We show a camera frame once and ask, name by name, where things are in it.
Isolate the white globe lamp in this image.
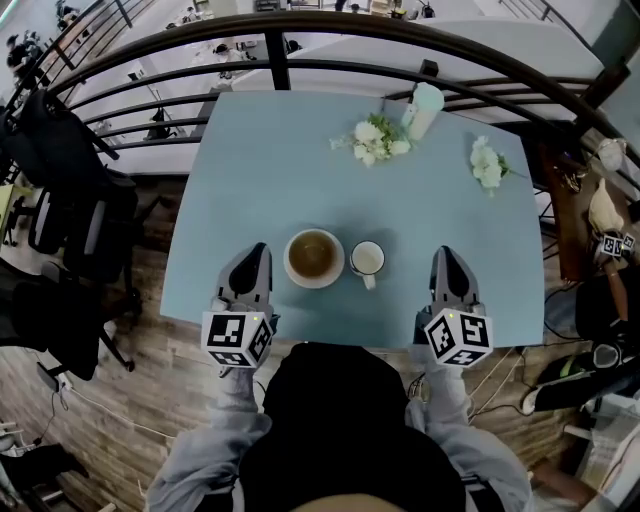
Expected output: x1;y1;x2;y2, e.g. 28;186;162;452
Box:
597;138;627;172

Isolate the lime green desk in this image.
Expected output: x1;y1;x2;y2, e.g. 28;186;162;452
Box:
0;184;29;246

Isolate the small white flower bouquet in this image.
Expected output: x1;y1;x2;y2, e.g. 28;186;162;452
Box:
469;135;529;197

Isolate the large white flower bouquet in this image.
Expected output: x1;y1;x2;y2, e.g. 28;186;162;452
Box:
329;113;414;169

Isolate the tan bowl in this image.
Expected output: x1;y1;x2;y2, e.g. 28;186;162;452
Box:
288;231;336;280

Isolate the person's torso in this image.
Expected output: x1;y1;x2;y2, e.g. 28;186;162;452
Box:
238;342;469;512

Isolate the white ceramic plate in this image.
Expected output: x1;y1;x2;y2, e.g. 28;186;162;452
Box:
283;228;346;290

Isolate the beige cloth bag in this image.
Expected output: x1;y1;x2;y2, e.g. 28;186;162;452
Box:
588;178;625;234

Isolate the person's right forearm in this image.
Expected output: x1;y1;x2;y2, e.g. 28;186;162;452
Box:
414;360;474;426

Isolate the dark wooden side table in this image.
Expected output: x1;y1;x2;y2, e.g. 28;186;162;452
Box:
539;144;640;281

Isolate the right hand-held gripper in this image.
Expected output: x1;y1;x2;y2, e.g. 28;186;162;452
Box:
412;244;495;370

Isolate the black office chair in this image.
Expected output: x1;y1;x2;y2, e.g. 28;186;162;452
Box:
0;89;121;186
0;272;136;382
27;169;164;316

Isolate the long white cable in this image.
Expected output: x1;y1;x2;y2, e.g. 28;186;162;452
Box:
69;387;176;440

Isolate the person's left forearm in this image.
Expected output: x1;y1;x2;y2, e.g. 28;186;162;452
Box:
212;367;266;426

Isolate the light blue table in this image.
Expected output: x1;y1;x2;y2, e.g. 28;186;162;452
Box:
159;89;546;349

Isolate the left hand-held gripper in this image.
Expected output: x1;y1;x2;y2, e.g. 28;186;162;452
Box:
200;242;281;371

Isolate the white mug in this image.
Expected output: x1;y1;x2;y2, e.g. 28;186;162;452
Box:
349;240;386;291

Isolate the pale green thermos bottle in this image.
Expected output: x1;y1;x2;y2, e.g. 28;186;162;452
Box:
401;82;445;141

